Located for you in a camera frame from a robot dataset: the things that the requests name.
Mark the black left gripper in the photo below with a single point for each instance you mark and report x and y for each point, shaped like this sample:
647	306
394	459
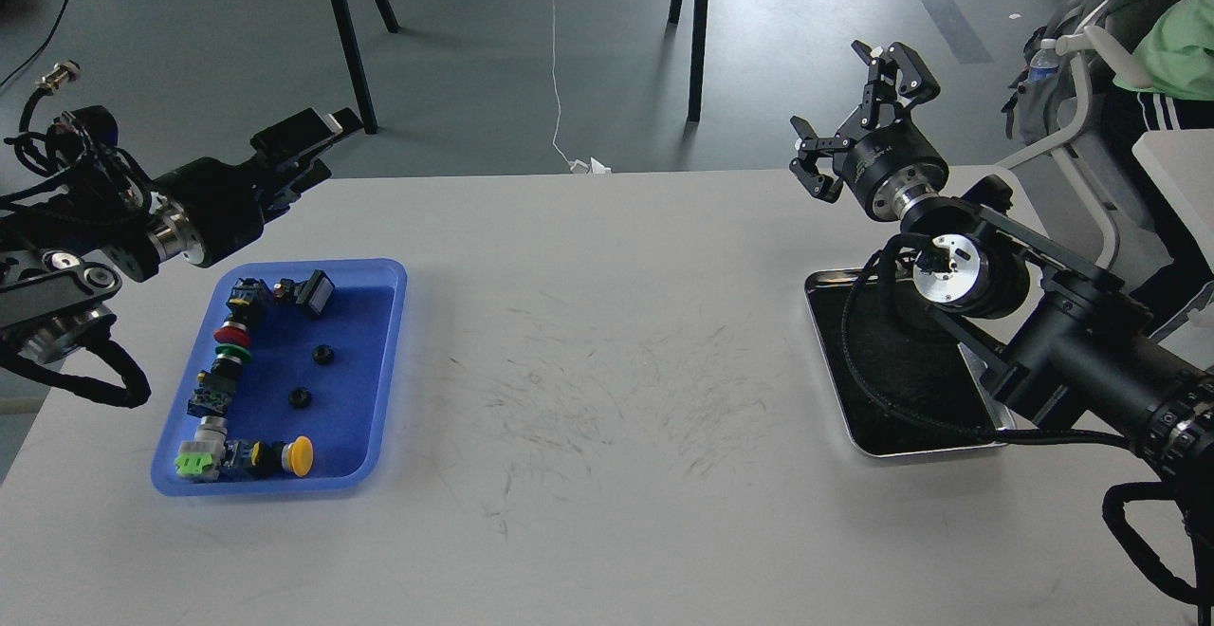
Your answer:
209	209

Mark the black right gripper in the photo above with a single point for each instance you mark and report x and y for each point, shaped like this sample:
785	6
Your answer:
887	164

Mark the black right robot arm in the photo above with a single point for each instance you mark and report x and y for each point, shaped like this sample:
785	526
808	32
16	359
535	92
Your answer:
1061	343

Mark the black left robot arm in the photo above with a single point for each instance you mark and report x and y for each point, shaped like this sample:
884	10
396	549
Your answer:
96	219

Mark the blue plastic tray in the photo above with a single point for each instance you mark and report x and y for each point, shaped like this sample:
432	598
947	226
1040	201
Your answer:
345	421

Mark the silver metal tray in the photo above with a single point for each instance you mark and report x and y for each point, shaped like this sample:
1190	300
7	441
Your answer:
937	379

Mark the black left stand leg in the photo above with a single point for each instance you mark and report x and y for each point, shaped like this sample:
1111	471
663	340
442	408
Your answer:
350	49

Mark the black stand leg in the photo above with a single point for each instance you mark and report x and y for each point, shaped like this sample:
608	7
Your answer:
350	49
700	9

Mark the grey backpack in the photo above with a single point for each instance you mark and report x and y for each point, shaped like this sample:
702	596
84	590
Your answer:
1030	110

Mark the plastic water bottle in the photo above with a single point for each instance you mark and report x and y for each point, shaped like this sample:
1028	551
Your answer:
1045	63

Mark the black right stand leg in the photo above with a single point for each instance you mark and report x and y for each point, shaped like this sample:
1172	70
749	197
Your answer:
700	9

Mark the white side table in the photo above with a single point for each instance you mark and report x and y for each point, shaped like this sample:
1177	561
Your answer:
1180	164

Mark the person in green shirt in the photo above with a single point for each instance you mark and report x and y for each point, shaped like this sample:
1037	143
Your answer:
1176	52

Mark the black square button switch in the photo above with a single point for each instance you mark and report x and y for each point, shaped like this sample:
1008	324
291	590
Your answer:
311	296

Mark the red push button switch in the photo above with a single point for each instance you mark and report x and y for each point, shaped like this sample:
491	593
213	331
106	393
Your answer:
248	304

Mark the green push button switch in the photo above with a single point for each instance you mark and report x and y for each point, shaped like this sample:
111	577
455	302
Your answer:
215	388

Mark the white chair frame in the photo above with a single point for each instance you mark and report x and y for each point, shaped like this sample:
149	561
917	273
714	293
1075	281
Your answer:
1077	118

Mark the yellow push button switch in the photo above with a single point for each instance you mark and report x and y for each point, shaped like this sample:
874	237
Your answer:
257	460

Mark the green white connector switch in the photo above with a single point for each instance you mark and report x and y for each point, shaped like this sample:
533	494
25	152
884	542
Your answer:
200	459

